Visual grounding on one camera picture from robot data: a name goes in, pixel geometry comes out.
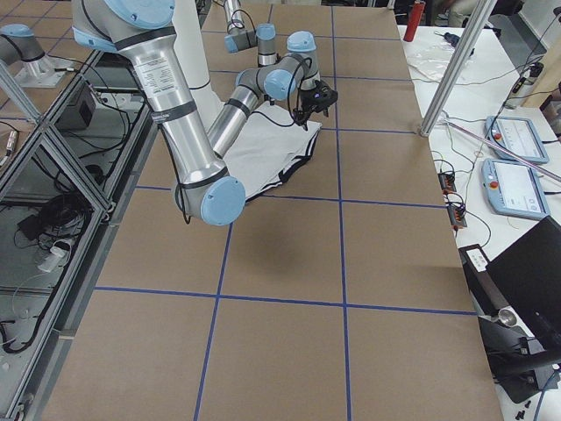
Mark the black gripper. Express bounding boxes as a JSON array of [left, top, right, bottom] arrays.
[[294, 80, 338, 132]]

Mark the grey cartoon print t-shirt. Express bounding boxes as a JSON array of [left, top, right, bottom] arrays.
[[224, 103, 322, 201]]

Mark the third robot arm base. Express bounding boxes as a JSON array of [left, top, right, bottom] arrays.
[[1, 24, 67, 89]]

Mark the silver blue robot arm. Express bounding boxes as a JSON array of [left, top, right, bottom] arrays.
[[71, 1, 337, 225], [223, 0, 280, 68]]

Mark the clear plastic bag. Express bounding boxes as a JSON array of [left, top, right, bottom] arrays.
[[407, 44, 456, 82]]

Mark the red cylinder bottle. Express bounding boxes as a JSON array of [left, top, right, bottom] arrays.
[[403, 0, 426, 42]]

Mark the orange circuit board upper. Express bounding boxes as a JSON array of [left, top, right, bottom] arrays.
[[437, 172, 457, 194]]

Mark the orange circuit board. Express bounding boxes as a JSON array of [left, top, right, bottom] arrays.
[[447, 203, 467, 231], [437, 172, 457, 194]]

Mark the orange circuit board lower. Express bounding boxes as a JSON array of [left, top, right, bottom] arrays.
[[447, 203, 467, 231]]

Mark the upper blue teach pendant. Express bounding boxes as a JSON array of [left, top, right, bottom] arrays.
[[485, 116, 550, 164]]

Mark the blue teach pendant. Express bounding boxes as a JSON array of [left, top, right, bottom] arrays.
[[481, 159, 550, 220], [485, 116, 550, 164]]

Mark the black power box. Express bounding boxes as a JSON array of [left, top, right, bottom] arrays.
[[54, 84, 96, 131]]

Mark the lower blue teach pendant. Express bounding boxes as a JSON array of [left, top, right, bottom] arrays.
[[481, 159, 550, 220]]

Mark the black laptop computer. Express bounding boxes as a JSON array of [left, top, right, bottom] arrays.
[[486, 216, 560, 349]]

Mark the black monitor stand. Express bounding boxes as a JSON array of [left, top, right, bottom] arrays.
[[458, 245, 560, 403]]

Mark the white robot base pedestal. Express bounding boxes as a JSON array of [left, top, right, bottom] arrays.
[[173, 0, 224, 127]]

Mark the aluminium frame post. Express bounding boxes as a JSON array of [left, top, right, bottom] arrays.
[[419, 0, 497, 137]]

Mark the aluminium frame rail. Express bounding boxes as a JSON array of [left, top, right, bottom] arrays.
[[1, 61, 113, 221]]

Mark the black cable bundle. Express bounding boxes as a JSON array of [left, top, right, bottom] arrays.
[[12, 192, 96, 253]]

